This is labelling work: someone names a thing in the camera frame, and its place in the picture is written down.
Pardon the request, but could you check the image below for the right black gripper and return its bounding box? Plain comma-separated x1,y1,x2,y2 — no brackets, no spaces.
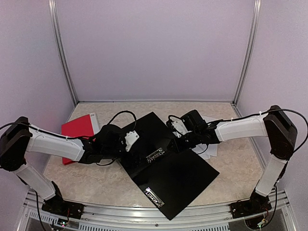
167,129,201,154

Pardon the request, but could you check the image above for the red folder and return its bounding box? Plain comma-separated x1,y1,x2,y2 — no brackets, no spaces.
61,113,101,166

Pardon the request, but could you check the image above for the white sheet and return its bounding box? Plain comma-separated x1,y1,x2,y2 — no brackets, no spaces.
192,115,219,160

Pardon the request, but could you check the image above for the black folder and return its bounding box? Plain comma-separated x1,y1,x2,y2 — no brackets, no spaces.
119,112,219,220

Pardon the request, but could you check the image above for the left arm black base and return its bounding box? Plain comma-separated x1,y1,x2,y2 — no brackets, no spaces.
42,181,84,219

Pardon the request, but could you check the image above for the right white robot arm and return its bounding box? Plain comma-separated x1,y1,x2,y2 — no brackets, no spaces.
168,105,298,214

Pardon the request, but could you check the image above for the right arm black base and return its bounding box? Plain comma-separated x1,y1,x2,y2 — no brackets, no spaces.
230,190,272,219

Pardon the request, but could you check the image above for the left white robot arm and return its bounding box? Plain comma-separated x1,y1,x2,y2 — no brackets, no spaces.
0,116,139,214

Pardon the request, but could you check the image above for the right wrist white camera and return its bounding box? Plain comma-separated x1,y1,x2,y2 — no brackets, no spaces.
166,119,187,138

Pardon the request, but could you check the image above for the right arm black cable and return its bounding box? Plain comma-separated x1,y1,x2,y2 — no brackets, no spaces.
167,109,308,218

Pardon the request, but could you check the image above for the aluminium front rail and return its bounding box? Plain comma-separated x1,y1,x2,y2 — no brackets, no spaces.
18,191,299,231

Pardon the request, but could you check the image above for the right aluminium frame post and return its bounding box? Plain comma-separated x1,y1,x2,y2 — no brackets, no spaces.
232,0,262,107

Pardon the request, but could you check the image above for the aluminium frame post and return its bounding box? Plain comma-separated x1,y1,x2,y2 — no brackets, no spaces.
232,0,262,107
47,0,79,105

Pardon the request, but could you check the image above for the left aluminium frame post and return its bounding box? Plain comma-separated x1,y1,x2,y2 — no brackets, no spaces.
47,0,79,105

